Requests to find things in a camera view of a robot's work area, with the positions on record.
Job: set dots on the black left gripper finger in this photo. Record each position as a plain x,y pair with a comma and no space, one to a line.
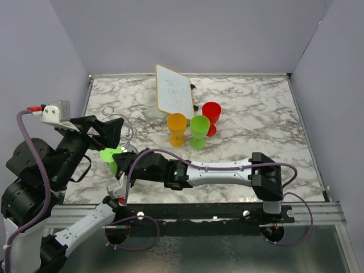
109,132
80,125

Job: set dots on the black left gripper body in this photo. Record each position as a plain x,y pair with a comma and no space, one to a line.
74,148

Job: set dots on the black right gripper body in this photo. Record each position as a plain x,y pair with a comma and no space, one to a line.
127,167

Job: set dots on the green wine glass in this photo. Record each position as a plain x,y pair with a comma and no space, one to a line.
199,128
107,156

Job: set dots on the yellow wine glass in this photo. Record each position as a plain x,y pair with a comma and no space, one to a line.
177,124

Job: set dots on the red wine glass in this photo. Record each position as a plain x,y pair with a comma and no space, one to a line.
212,111

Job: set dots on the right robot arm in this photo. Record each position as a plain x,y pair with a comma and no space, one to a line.
258,172

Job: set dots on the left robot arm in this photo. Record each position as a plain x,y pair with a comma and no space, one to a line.
41,171

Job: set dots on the chrome wine glass rack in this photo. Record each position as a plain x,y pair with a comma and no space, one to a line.
125,139

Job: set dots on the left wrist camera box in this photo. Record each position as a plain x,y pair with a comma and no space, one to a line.
53,112

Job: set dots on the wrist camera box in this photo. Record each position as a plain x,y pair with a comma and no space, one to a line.
118,190
53,112

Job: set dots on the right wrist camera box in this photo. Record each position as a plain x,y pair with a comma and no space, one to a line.
118,190

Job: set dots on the small whiteboard yellow frame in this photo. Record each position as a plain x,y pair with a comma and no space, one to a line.
173,92

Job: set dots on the black front mounting rail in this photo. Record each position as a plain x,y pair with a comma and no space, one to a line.
206,219

